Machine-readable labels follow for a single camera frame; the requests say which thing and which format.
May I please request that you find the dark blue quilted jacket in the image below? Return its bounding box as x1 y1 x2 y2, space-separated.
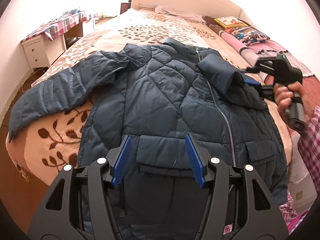
9 38 287 239

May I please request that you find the plaid pyjama sleeve right forearm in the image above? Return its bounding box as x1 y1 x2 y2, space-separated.
298 106 320 194

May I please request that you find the person's right hand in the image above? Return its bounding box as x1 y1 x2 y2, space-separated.
273 81 317 125

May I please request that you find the pink and red blanket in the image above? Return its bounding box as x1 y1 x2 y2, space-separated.
221 32 320 205

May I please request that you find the cartoon print pillow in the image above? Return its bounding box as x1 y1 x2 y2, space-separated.
225 27 270 46

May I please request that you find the yellow cartoon pillow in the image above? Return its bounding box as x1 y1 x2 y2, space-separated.
214 16 248 29

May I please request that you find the brown rolled pillow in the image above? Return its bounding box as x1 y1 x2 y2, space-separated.
203 15 225 36

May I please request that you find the white crumpled cloth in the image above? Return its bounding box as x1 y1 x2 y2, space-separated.
155 5 205 23

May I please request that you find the beige leaf-pattern bed blanket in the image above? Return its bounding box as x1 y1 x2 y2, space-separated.
5 6 293 188

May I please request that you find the white bedside drawer cabinet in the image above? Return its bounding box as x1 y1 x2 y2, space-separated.
22 35 66 69

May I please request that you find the pink plaid tablecloth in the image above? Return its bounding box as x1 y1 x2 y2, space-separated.
21 11 98 43

